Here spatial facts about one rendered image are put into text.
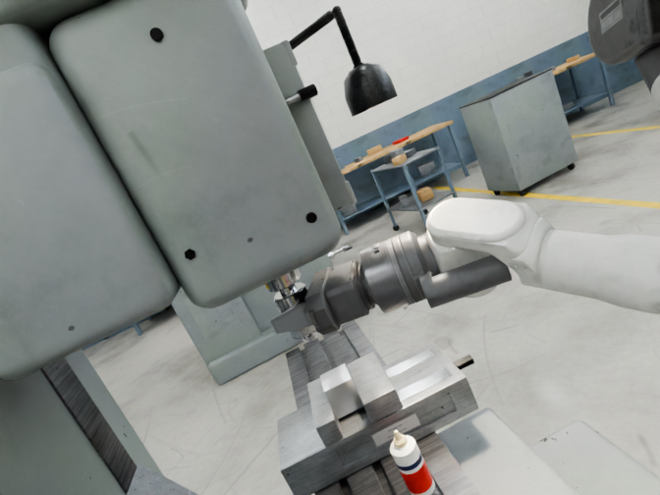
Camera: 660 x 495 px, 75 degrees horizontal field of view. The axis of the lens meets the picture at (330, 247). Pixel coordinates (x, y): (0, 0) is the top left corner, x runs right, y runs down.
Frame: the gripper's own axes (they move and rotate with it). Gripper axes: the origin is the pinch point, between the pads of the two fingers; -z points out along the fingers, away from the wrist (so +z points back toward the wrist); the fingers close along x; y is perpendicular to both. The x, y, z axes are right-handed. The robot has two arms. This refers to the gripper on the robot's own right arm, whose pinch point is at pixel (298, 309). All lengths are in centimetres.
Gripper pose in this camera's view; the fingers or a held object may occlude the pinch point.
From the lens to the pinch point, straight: 59.0
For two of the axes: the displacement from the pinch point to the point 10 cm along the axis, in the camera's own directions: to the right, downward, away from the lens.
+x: -1.1, 3.0, -9.5
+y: 4.1, 8.8, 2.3
